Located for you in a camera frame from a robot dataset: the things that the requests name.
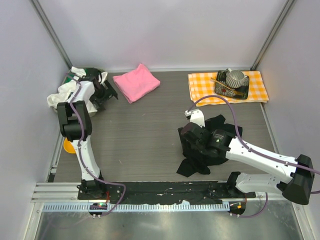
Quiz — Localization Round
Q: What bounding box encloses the white slotted cable duct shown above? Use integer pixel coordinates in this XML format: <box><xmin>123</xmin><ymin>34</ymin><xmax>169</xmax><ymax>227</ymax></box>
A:
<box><xmin>42</xmin><ymin>201</ymin><xmax>230</xmax><ymax>213</ymax></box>

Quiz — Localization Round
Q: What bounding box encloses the gold chopstick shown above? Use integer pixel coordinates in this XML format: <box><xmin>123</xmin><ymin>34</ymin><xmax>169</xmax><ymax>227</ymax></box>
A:
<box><xmin>210</xmin><ymin>77</ymin><xmax>245</xmax><ymax>96</ymax></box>

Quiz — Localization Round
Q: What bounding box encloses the black floral square plate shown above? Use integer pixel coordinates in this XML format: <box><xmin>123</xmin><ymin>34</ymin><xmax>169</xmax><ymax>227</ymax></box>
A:
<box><xmin>214</xmin><ymin>68</ymin><xmax>250</xmax><ymax>100</ymax></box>

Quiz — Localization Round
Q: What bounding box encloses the black t shirt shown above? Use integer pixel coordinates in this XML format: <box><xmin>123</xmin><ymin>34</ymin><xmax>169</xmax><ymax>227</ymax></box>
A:
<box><xmin>176</xmin><ymin>114</ymin><xmax>243</xmax><ymax>177</ymax></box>

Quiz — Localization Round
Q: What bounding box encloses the orange plastic bowl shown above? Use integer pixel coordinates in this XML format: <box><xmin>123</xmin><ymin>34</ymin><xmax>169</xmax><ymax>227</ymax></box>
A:
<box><xmin>63</xmin><ymin>138</ymin><xmax>76</xmax><ymax>154</ymax></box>

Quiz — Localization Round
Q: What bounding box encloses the white printed t shirt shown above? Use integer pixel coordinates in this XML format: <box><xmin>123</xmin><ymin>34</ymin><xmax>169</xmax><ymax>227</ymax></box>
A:
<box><xmin>47</xmin><ymin>69</ymin><xmax>108</xmax><ymax>116</ymax></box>

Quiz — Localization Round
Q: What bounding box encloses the orange checkered cloth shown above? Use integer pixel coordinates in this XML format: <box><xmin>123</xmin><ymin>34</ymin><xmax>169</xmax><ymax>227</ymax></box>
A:
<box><xmin>188</xmin><ymin>71</ymin><xmax>269</xmax><ymax>107</ymax></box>

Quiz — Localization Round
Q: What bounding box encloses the grey striped ceramic cup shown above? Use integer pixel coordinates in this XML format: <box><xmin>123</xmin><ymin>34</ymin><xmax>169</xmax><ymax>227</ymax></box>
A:
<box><xmin>225</xmin><ymin>68</ymin><xmax>247</xmax><ymax>89</ymax></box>

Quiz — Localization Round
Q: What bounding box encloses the grey laundry basket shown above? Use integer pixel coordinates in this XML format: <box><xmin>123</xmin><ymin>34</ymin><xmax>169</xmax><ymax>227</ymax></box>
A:
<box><xmin>51</xmin><ymin>66</ymin><xmax>108</xmax><ymax>118</ymax></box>

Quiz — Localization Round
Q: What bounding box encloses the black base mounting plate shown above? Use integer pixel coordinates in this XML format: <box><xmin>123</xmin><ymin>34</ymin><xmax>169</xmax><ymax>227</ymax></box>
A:
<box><xmin>77</xmin><ymin>180</ymin><xmax>256</xmax><ymax>205</ymax></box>

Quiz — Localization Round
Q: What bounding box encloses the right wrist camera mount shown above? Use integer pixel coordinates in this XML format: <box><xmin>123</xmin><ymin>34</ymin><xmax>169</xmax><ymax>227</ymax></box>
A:
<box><xmin>184</xmin><ymin>108</ymin><xmax>205</xmax><ymax>128</ymax></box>

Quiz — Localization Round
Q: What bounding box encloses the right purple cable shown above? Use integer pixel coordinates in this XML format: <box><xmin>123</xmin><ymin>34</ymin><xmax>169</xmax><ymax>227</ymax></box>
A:
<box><xmin>185</xmin><ymin>96</ymin><xmax>320</xmax><ymax>218</ymax></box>

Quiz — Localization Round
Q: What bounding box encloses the pink folded towel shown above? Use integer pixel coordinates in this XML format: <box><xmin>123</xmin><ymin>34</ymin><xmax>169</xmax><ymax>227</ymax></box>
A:
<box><xmin>113</xmin><ymin>63</ymin><xmax>161</xmax><ymax>104</ymax></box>

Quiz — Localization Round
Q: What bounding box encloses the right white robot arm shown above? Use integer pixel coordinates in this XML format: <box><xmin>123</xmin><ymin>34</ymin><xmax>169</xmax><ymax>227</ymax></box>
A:
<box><xmin>178</xmin><ymin>122</ymin><xmax>315</xmax><ymax>205</ymax></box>

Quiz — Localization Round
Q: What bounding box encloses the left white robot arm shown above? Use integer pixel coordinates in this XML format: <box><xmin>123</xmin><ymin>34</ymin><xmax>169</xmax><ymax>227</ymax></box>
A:
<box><xmin>56</xmin><ymin>74</ymin><xmax>118</xmax><ymax>200</ymax></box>

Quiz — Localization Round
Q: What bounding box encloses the green t shirt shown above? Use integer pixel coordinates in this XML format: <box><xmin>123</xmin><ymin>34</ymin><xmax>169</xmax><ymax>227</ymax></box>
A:
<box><xmin>64</xmin><ymin>67</ymin><xmax>102</xmax><ymax>83</ymax></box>

